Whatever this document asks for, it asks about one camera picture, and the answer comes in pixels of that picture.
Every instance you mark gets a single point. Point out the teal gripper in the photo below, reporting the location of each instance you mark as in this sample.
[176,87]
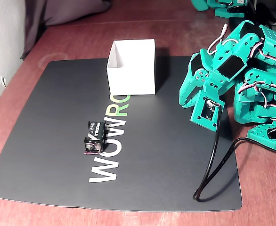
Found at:
[191,81]

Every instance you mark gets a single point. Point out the teal leader robot arm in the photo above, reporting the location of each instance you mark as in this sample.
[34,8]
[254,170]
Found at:
[220,7]

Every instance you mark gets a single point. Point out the small black battery pack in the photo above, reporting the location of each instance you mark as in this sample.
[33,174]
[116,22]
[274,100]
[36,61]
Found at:
[96,137]

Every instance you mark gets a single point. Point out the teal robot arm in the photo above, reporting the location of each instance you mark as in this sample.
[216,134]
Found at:
[271,40]

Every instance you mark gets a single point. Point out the white open cardboard box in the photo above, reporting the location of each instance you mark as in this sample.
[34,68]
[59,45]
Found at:
[133,70]

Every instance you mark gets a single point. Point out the black printed desk mat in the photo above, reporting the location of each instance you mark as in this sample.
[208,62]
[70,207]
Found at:
[152,146]

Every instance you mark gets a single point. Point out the grey fabric cushion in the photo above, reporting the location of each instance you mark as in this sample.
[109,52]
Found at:
[65,11]

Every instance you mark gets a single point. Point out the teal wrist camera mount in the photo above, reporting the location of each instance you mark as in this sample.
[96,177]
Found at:
[205,113]

